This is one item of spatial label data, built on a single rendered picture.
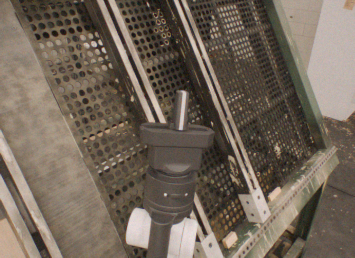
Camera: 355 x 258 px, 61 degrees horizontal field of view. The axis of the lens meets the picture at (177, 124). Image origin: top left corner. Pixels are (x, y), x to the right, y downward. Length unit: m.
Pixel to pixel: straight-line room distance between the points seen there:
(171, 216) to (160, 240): 0.04
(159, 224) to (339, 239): 2.24
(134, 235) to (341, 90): 3.76
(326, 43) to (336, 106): 0.79
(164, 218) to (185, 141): 0.13
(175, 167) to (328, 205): 2.46
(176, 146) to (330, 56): 3.68
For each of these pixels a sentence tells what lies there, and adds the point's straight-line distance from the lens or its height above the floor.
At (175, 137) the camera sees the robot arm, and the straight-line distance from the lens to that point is 0.47.
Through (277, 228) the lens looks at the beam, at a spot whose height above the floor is 0.84.
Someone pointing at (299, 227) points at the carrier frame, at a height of 0.22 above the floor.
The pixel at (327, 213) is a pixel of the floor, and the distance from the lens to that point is 2.81.
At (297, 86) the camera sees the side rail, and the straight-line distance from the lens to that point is 1.75.
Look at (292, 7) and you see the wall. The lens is 5.69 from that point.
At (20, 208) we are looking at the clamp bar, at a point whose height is 1.32.
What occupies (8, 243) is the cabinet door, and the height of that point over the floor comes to 1.26.
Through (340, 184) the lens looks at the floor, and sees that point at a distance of 3.16.
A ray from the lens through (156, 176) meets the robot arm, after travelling 0.50.
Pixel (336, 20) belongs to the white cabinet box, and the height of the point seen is 1.16.
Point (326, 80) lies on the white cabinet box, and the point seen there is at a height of 0.46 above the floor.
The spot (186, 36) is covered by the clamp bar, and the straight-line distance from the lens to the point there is 1.14.
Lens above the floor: 1.84
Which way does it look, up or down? 30 degrees down
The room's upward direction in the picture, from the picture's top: straight up
